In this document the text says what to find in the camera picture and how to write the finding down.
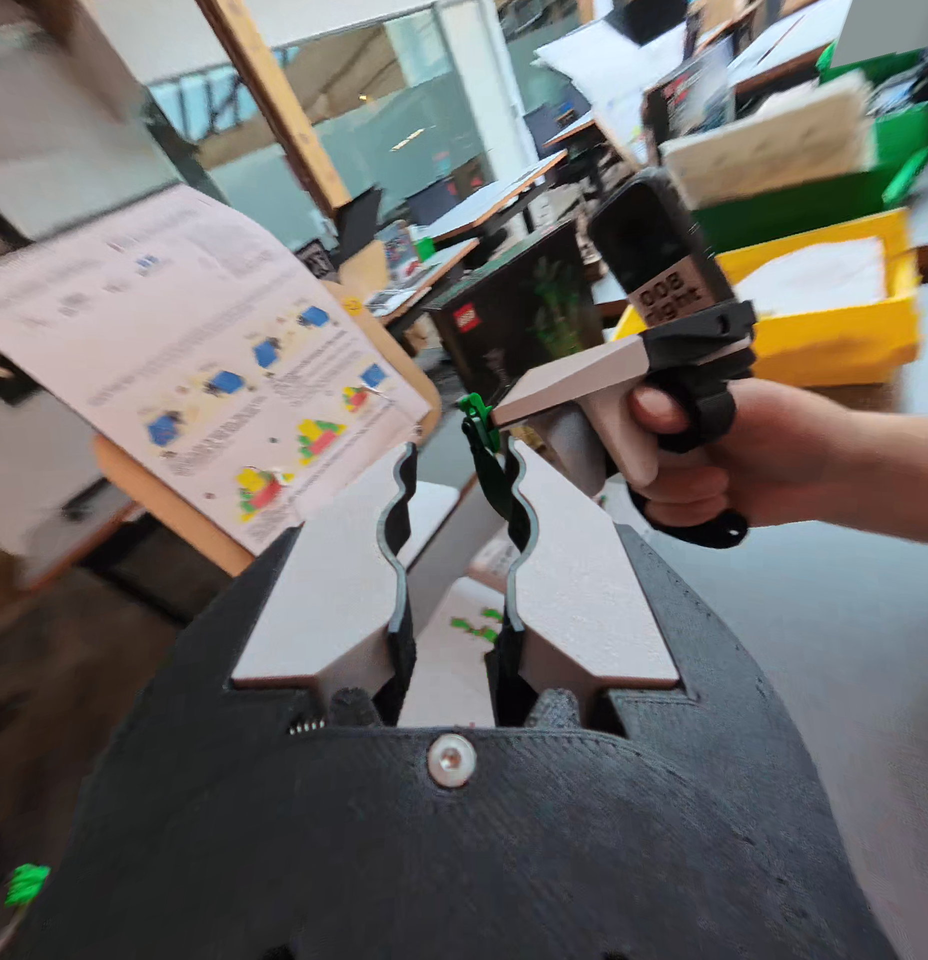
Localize beige paper stack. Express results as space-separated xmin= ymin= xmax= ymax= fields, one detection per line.
xmin=659 ymin=71 xmax=877 ymax=207

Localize black and white marker tag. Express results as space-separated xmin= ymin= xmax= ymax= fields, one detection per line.
xmin=295 ymin=238 xmax=341 ymax=280

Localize person's right hand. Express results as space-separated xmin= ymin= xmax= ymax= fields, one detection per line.
xmin=625 ymin=377 xmax=840 ymax=530

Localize dark green lego leaf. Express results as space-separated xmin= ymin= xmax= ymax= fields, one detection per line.
xmin=467 ymin=420 xmax=528 ymax=526

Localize clear plastic bags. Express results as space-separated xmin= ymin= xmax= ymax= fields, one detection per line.
xmin=734 ymin=238 xmax=888 ymax=316

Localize white top office desk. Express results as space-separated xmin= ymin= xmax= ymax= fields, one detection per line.
xmin=366 ymin=238 xmax=481 ymax=316
xmin=426 ymin=150 xmax=570 ymax=241

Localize yellow plastic bin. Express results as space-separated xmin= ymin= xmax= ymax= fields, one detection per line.
xmin=610 ymin=208 xmax=922 ymax=387

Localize black bamboo lego set box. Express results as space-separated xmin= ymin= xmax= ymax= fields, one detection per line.
xmin=426 ymin=221 xmax=607 ymax=406

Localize lego instruction booklet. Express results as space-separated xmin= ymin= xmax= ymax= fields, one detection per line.
xmin=398 ymin=536 xmax=519 ymax=729

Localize green plastic bin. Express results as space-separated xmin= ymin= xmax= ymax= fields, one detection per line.
xmin=692 ymin=41 xmax=928 ymax=252

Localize small black lego box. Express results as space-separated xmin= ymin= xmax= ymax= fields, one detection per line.
xmin=644 ymin=37 xmax=735 ymax=147

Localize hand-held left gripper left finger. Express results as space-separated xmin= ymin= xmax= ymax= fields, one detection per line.
xmin=230 ymin=442 xmax=420 ymax=727

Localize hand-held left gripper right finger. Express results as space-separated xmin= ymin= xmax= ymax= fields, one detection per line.
xmin=482 ymin=438 xmax=681 ymax=729

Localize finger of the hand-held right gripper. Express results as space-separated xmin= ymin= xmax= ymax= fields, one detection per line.
xmin=496 ymin=352 xmax=654 ymax=490
xmin=491 ymin=336 xmax=646 ymax=419

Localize white rounded board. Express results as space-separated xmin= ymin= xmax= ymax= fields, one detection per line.
xmin=395 ymin=480 xmax=462 ymax=571

